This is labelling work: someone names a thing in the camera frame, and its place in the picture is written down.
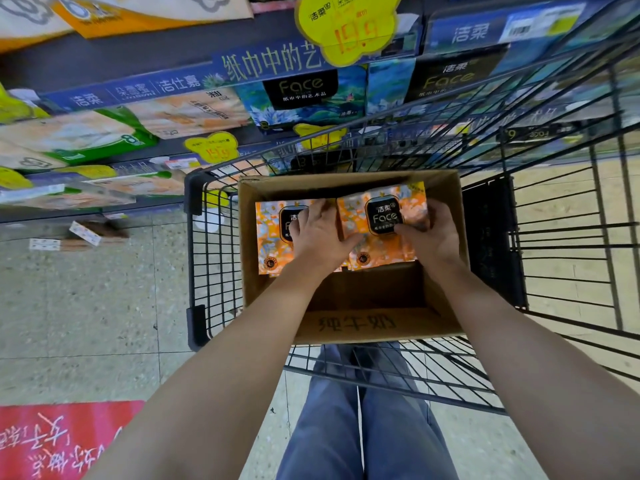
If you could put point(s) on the blue shelf edge banner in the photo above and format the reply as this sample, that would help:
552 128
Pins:
190 79

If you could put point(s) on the person's right hand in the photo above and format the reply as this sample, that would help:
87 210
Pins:
440 244

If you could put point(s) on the black plastic cart seat flap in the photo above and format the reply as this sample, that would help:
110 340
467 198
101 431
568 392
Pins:
492 239

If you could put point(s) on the large yellow flower price tag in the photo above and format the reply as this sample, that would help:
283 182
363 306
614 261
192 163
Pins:
350 27

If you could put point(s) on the person's left forearm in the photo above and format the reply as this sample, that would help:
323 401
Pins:
220 384

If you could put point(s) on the brown cardboard box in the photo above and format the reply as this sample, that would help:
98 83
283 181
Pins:
370 299

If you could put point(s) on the orange floral tissue pack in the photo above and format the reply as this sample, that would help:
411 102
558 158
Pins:
272 249
387 249

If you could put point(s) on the small yellow flower price tag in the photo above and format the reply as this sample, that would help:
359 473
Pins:
85 171
214 147
320 134

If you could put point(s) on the person's blue jeans legs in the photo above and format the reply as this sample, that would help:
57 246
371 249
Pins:
400 434

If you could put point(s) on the person's left thumb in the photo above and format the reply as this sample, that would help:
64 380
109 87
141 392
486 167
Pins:
352 242

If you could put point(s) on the person's right thumb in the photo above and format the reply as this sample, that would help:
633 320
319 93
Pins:
409 233

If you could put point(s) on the person's left hand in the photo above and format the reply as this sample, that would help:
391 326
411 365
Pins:
320 244

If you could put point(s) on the flat cardboard piece with labels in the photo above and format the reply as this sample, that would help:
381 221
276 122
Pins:
80 237

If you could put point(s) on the green and peach tissue pack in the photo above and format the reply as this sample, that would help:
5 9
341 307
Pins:
80 137

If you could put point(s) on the person's right forearm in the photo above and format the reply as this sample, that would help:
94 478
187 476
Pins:
530 374

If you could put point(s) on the red floor sticker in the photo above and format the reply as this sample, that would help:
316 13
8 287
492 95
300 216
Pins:
55 439

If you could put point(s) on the orange and white tissue pack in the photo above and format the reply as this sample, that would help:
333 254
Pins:
150 12
27 19

